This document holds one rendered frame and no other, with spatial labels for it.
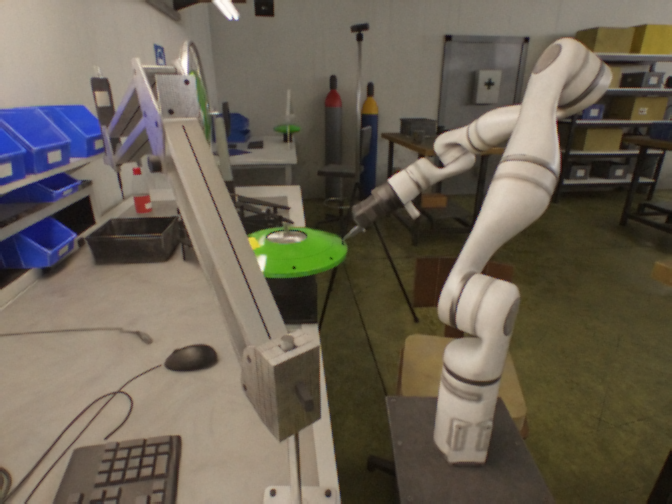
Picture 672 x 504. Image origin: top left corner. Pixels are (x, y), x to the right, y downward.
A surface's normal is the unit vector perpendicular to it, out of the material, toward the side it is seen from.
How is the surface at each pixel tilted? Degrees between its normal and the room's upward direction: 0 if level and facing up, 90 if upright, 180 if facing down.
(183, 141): 47
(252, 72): 90
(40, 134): 88
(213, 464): 0
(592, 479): 0
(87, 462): 6
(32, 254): 93
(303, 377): 90
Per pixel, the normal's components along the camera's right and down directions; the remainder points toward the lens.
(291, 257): 0.07, -0.73
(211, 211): 0.45, -0.41
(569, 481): 0.00, -0.93
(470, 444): -0.01, 0.38
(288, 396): 0.62, 0.30
